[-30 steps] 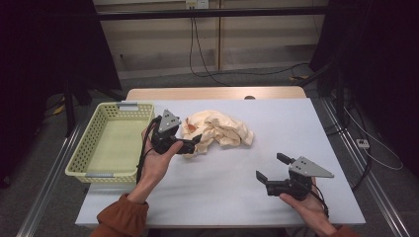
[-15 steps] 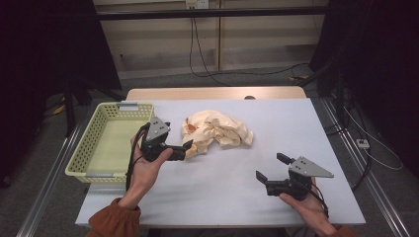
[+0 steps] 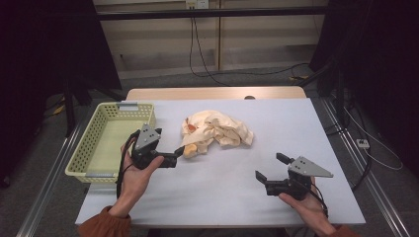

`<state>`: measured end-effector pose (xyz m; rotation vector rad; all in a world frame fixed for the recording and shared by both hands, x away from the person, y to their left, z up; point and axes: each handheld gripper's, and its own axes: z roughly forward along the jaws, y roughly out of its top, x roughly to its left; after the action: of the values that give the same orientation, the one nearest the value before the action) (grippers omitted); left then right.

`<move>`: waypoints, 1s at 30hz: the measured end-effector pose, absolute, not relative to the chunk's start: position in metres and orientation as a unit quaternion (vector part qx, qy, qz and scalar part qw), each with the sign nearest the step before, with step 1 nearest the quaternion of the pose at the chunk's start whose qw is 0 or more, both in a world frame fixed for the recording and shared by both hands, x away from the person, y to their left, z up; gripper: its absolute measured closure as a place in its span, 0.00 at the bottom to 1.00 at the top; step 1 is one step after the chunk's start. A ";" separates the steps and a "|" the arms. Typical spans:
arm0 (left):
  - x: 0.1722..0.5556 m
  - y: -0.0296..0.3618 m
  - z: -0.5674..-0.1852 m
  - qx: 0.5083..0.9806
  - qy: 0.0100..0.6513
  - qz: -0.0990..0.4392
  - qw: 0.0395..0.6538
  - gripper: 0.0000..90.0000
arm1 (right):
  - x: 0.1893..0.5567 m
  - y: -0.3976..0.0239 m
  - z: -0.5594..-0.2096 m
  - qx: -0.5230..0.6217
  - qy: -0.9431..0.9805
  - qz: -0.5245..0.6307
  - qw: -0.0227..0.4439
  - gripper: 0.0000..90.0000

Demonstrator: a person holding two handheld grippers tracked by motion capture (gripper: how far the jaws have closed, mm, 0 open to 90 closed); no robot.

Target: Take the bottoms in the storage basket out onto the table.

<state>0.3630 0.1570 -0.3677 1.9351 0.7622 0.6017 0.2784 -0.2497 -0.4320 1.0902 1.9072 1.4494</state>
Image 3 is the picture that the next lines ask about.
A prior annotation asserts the white floor cable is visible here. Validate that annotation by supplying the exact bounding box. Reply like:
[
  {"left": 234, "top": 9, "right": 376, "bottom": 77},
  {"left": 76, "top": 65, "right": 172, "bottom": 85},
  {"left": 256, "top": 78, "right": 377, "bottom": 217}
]
[{"left": 344, "top": 108, "right": 404, "bottom": 172}]

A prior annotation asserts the pale green plastic basket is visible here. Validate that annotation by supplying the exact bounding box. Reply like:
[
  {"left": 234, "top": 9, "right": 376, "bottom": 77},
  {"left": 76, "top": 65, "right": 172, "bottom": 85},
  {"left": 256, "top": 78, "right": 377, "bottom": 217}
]
[{"left": 64, "top": 102, "right": 156, "bottom": 184}]

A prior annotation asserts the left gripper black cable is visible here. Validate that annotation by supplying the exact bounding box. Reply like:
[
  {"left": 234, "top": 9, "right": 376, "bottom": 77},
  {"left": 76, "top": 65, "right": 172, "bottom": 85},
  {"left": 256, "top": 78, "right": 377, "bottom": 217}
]
[{"left": 115, "top": 128, "right": 141, "bottom": 200}]

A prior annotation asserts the cream patterned cloth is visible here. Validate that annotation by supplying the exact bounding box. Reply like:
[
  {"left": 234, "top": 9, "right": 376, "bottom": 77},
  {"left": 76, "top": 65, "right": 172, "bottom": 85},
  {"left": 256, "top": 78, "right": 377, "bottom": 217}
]
[{"left": 180, "top": 110, "right": 255, "bottom": 159}]

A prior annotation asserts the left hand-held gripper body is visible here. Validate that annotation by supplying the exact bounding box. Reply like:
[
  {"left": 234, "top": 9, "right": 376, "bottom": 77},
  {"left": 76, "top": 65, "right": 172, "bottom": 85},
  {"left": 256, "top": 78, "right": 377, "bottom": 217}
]
[{"left": 130, "top": 122, "right": 179, "bottom": 171}]

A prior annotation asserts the aluminium floor rail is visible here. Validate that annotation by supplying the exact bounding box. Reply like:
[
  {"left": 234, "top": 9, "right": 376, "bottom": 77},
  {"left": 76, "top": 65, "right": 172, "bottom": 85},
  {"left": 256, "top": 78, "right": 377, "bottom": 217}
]
[
  {"left": 16, "top": 121, "right": 87, "bottom": 237},
  {"left": 320, "top": 98, "right": 411, "bottom": 237}
]

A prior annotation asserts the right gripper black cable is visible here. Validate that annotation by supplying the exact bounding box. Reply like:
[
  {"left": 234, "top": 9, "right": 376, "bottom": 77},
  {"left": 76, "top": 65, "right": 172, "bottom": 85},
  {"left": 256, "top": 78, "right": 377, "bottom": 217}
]
[{"left": 295, "top": 179, "right": 330, "bottom": 219}]

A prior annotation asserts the black horizontal metal bar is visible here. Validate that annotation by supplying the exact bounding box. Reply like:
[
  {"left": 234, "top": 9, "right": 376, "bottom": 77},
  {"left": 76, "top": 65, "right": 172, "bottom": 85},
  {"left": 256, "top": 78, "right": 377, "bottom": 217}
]
[{"left": 97, "top": 5, "right": 330, "bottom": 22}]

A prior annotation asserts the white wall outlet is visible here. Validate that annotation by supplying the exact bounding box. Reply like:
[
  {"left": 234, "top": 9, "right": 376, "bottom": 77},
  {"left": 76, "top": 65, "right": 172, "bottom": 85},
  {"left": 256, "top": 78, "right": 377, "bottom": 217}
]
[{"left": 185, "top": 0, "right": 210, "bottom": 10}]

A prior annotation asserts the black metal stand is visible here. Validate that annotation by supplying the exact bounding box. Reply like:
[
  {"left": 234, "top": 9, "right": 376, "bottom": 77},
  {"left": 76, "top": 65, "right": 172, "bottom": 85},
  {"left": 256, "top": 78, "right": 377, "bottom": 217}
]
[
  {"left": 62, "top": 78, "right": 126, "bottom": 138},
  {"left": 297, "top": 58, "right": 351, "bottom": 130}
]

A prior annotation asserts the white table mat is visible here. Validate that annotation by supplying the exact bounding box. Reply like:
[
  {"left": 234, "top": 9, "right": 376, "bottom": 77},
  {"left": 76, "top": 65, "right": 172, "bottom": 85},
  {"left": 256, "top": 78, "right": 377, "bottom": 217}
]
[{"left": 74, "top": 98, "right": 367, "bottom": 228}]

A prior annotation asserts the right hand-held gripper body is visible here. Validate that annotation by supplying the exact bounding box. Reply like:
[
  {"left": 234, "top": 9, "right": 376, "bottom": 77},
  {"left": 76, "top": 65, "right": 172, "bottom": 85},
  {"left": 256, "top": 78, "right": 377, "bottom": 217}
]
[{"left": 264, "top": 156, "right": 334, "bottom": 201}]

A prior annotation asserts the person's left hand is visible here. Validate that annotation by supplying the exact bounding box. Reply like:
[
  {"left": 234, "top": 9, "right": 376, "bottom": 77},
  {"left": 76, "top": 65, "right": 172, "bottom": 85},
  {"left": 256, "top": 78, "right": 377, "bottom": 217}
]
[{"left": 108, "top": 136, "right": 165, "bottom": 218}]

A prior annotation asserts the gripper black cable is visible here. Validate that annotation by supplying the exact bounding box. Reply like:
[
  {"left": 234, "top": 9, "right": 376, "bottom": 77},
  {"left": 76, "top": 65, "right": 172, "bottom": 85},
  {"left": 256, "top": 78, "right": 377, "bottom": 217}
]
[
  {"left": 115, "top": 128, "right": 141, "bottom": 200},
  {"left": 295, "top": 179, "right": 330, "bottom": 219}
]

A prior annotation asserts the black power cable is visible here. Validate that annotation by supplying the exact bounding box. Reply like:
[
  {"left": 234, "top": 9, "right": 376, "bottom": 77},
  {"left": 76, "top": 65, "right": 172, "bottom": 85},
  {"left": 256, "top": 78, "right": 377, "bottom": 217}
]
[
  {"left": 188, "top": 17, "right": 311, "bottom": 79},
  {"left": 193, "top": 17, "right": 229, "bottom": 87}
]

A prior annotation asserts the black floor cable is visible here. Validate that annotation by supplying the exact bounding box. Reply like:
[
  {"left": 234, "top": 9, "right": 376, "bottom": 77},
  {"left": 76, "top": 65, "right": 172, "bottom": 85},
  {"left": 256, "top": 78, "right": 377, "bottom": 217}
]
[{"left": 324, "top": 120, "right": 374, "bottom": 192}]

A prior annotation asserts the light wooden table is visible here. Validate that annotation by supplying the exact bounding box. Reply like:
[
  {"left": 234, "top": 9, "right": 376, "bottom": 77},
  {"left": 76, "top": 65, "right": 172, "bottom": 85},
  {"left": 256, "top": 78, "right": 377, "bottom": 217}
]
[{"left": 126, "top": 86, "right": 307, "bottom": 102}]

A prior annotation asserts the person's right hand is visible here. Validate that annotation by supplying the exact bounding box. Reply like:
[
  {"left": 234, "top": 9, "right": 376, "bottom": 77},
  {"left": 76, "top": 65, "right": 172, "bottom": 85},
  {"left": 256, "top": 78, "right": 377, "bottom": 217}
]
[{"left": 278, "top": 177, "right": 338, "bottom": 236}]

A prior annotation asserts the black curtain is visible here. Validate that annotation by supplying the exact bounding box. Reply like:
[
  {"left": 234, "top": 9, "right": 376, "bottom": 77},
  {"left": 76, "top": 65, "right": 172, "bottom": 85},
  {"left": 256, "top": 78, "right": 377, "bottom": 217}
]
[
  {"left": 0, "top": 0, "right": 123, "bottom": 187},
  {"left": 309, "top": 0, "right": 419, "bottom": 170}
]

